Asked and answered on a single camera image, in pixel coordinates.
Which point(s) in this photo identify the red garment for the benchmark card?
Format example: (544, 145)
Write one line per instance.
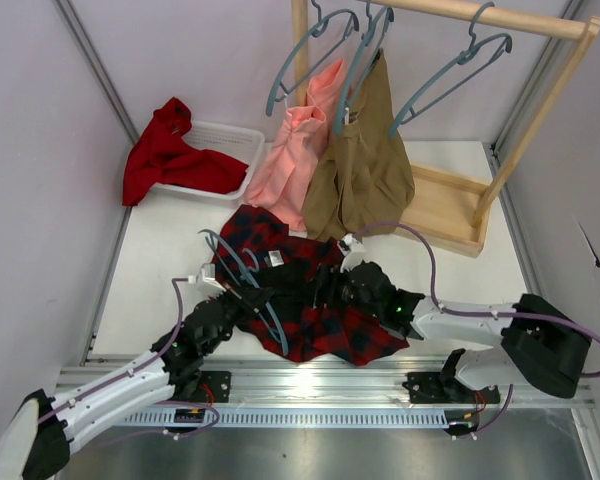
(161, 156)

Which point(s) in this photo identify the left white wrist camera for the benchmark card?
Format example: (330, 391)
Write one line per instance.
(205, 281)

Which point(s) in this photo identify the white plastic basket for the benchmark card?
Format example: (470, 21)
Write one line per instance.
(245, 145)

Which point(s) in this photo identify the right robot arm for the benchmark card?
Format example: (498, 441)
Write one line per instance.
(528, 341)

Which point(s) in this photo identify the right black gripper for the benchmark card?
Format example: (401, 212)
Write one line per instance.
(325, 282)

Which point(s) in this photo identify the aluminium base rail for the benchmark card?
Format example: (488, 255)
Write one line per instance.
(326, 383)

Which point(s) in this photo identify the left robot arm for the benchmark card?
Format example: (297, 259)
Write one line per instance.
(48, 429)

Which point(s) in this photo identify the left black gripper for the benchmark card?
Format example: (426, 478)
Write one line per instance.
(247, 298)

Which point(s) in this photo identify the red navy plaid skirt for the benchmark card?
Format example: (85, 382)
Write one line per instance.
(301, 271)

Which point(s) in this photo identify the white slotted cable duct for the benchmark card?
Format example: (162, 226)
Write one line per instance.
(242, 417)

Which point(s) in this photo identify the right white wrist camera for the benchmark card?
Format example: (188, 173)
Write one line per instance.
(353, 252)

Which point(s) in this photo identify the pink skirt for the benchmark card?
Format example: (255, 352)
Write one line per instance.
(281, 183)

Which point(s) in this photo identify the blue hanger holding tan skirt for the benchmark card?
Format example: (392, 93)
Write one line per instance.
(363, 60)

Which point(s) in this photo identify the wooden clothes rack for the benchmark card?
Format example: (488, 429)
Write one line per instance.
(513, 67)

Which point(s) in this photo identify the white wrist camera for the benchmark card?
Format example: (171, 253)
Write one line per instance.
(353, 252)
(205, 281)

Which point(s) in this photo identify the tan skirt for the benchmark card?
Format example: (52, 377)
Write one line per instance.
(364, 176)

